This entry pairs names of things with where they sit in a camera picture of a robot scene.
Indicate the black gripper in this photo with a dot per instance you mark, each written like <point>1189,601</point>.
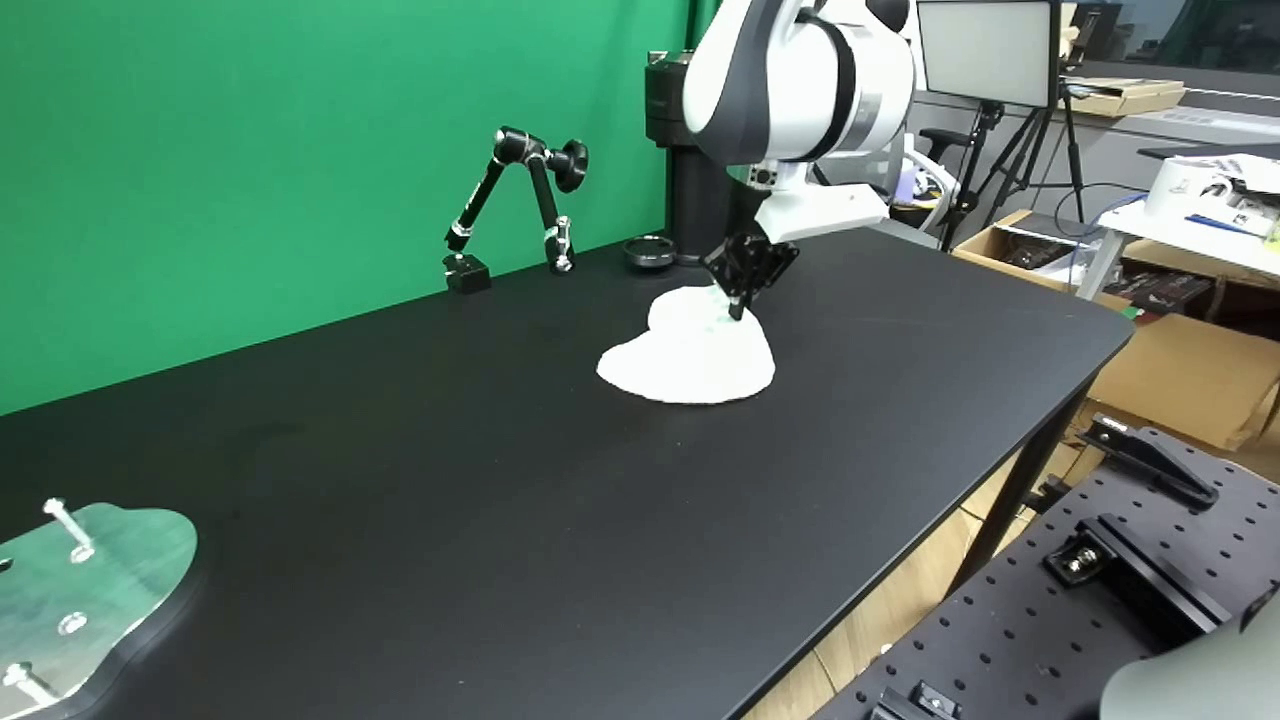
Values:
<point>748,262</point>

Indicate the white cloth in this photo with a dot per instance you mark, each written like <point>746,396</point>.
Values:
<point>695,362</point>

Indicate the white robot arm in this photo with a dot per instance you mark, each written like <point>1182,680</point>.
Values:
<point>801,94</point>

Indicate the small black round cap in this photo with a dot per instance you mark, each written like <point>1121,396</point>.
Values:
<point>652,253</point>

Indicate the open cardboard box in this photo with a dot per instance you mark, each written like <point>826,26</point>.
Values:
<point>1027,253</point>

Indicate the white board panel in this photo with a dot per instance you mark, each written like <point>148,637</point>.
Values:
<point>985,50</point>

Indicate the black perforated breadboard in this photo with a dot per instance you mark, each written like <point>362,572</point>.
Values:
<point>1014,643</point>

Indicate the black metal bar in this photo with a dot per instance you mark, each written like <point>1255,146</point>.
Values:
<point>1152,462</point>

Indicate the large closed cardboard box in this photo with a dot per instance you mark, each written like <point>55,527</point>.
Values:
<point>1186,381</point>

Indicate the white side table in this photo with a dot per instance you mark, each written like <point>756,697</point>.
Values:
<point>1201,212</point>

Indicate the black clamp with silver screws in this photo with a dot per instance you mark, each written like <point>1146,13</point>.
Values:
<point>1133,572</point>

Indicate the green backdrop curtain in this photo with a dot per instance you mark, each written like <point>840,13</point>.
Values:
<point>264,172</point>

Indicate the clear acrylic plate with pegs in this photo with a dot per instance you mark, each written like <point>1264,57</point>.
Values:
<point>94,586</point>

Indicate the black pedestal box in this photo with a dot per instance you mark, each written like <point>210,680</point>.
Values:
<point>695,203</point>

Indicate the black camera tripod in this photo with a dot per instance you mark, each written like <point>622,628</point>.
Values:
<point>1014,160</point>

